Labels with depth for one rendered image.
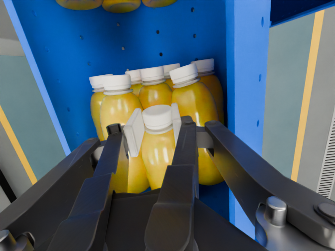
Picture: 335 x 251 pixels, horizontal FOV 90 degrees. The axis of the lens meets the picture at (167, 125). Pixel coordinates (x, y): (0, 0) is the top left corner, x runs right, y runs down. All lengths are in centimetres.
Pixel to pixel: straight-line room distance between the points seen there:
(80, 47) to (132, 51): 10
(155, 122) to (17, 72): 159
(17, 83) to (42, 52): 147
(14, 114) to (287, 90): 223
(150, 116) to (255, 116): 11
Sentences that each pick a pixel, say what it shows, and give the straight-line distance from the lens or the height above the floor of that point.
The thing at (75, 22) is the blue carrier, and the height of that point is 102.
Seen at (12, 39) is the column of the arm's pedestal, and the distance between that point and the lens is 91.
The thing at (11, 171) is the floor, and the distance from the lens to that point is 216.
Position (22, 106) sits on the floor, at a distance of 178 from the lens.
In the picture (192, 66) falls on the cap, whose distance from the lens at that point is 24.
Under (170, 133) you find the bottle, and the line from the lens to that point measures 21.
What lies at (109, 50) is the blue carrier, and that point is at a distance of 37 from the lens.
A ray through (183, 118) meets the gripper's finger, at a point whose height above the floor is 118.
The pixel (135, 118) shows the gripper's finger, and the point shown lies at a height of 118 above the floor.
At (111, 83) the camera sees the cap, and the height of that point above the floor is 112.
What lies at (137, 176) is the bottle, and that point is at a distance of 27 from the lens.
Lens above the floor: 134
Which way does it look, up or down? 70 degrees down
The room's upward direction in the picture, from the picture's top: 176 degrees clockwise
